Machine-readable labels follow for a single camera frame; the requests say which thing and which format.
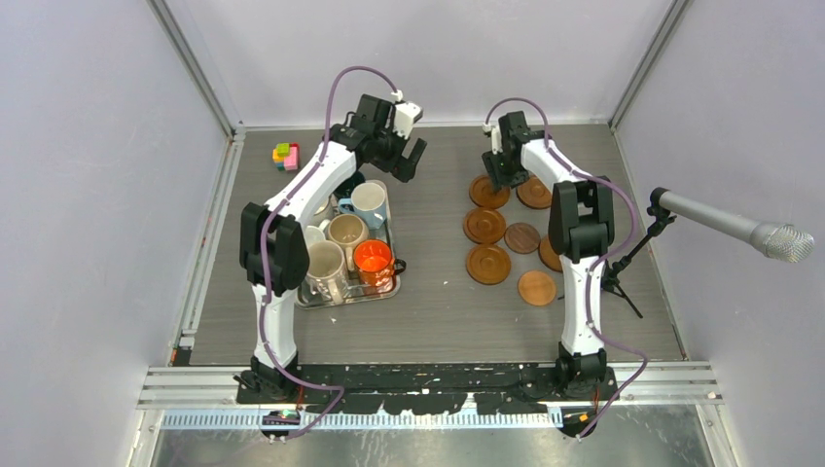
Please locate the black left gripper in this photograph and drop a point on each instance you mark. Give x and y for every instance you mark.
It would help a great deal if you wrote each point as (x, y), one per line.
(401, 167)

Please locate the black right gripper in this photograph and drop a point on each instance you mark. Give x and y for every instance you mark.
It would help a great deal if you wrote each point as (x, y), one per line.
(498, 178)

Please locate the ringed wooden coaster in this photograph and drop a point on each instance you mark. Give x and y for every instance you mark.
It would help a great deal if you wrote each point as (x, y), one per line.
(534, 194)
(482, 193)
(488, 264)
(484, 225)
(548, 256)

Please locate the dark walnut coaster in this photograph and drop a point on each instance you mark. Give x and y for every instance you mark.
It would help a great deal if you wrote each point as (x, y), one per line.
(522, 238)

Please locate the orange translucent cup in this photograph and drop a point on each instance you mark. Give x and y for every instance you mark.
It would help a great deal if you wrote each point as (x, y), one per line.
(377, 265)

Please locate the light wooden coaster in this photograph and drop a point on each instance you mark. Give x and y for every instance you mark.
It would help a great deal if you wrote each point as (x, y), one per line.
(537, 288)

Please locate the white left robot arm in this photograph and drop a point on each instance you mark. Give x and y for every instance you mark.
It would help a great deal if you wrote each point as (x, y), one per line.
(272, 249)

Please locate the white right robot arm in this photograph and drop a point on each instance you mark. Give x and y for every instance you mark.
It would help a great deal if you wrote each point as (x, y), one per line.
(581, 229)

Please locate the small white cup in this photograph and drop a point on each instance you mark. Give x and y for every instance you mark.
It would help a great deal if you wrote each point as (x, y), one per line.
(313, 235)

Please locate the light blue mug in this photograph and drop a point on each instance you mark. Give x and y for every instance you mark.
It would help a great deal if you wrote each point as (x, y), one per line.
(368, 201)

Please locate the dark green mug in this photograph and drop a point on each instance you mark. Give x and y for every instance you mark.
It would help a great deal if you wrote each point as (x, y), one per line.
(346, 188)

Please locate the white mug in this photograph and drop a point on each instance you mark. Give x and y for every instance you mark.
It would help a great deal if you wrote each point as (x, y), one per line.
(324, 213)

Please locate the cream mug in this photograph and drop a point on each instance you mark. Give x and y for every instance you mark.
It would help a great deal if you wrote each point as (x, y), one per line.
(348, 231)

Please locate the colourful block puzzle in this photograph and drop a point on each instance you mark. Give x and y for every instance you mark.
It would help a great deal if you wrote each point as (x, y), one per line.
(286, 156)

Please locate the beige tall mug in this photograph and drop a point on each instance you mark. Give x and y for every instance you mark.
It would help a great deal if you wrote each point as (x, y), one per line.
(327, 272)

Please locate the metal tray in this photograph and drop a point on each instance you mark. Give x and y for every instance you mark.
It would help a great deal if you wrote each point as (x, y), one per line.
(356, 290)

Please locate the grey microphone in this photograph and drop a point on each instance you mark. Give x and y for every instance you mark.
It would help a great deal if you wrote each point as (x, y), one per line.
(782, 242)

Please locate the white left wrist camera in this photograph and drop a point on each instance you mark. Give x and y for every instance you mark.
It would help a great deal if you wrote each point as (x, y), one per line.
(406, 115)

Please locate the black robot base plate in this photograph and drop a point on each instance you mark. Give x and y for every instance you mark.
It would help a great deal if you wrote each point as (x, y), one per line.
(498, 388)

